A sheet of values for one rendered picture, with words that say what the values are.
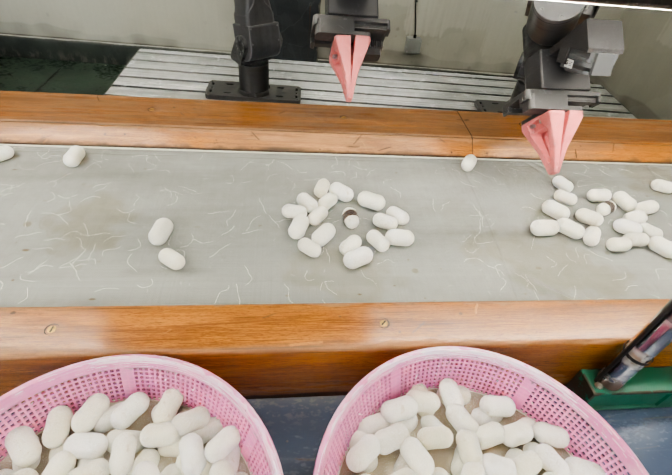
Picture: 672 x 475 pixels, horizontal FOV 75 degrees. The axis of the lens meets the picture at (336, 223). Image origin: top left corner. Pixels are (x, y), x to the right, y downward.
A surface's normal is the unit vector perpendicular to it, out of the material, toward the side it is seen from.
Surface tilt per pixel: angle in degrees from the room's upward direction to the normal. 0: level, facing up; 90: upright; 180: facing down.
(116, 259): 0
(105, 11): 90
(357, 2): 41
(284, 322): 0
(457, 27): 91
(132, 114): 0
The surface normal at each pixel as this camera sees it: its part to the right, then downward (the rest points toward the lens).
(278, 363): 0.08, 0.68
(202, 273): 0.09, -0.73
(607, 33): 0.12, -0.10
